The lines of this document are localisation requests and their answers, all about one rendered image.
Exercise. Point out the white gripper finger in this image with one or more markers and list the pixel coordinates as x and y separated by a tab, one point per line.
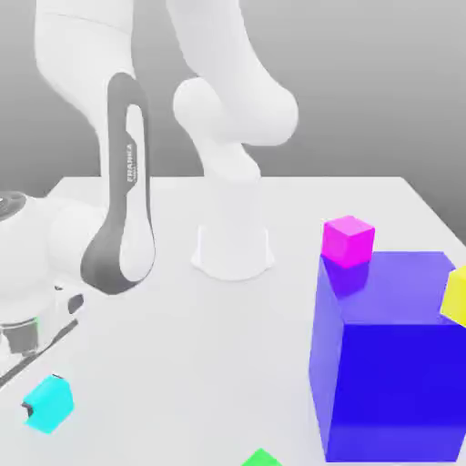
27	408
57	376

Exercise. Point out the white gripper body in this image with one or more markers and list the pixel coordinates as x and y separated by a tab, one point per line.
43	346

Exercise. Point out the small cyan cube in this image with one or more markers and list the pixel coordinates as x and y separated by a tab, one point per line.
49	406

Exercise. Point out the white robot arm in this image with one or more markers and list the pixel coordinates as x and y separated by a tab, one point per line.
123	225

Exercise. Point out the small green cube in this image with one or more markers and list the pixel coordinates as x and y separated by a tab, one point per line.
261	458

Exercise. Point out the small magenta cube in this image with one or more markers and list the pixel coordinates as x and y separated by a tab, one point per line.
347	242

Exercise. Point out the small yellow cube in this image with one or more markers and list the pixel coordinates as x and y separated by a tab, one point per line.
457	296

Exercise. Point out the large blue box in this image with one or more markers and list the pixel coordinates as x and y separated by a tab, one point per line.
393	382

